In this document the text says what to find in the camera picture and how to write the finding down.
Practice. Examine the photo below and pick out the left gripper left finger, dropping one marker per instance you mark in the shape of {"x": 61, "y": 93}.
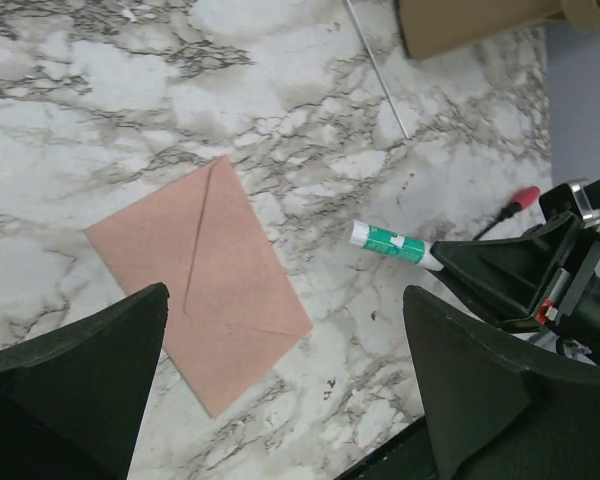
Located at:
{"x": 72, "y": 400}

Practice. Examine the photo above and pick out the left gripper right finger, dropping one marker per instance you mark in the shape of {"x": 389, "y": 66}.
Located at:
{"x": 497, "y": 407}

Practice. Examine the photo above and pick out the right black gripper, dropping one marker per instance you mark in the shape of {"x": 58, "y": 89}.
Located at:
{"x": 544, "y": 279}

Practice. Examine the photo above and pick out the green glue stick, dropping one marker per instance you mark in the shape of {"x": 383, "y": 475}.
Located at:
{"x": 384, "y": 242}

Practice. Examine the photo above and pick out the pink envelope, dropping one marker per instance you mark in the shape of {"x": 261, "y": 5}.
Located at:
{"x": 232, "y": 310}

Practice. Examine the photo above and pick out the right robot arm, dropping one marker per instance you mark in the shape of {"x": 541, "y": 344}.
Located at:
{"x": 543, "y": 279}

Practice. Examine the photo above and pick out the tan plastic case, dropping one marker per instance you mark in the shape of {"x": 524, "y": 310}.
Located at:
{"x": 433, "y": 27}

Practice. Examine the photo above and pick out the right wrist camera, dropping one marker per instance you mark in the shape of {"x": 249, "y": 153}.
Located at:
{"x": 582, "y": 198}

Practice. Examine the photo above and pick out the yellow handled screwdriver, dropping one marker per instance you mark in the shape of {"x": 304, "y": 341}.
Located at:
{"x": 358, "y": 26}

